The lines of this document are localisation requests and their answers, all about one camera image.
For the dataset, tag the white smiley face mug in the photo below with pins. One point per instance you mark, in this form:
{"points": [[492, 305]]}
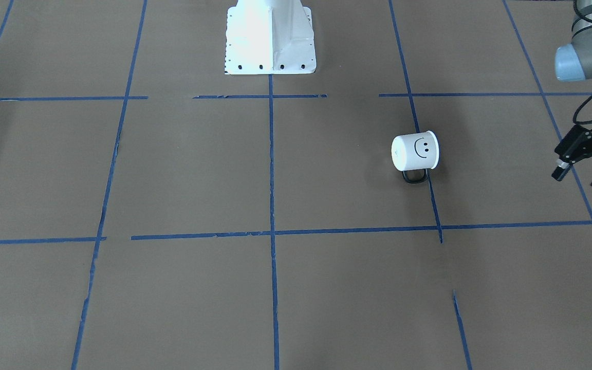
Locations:
{"points": [[415, 152]]}

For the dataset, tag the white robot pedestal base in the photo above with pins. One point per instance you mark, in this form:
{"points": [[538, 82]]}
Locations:
{"points": [[269, 38]]}

